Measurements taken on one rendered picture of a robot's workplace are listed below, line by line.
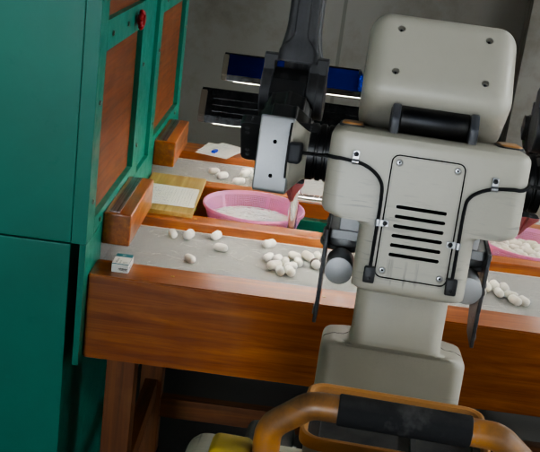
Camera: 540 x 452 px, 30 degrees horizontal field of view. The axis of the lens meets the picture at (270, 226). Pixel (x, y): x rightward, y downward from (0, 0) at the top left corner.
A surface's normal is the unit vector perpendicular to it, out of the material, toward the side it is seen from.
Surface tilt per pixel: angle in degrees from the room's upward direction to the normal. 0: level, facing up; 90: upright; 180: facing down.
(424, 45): 48
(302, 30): 81
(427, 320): 82
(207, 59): 90
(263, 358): 90
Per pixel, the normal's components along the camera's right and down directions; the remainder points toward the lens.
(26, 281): -0.04, 0.30
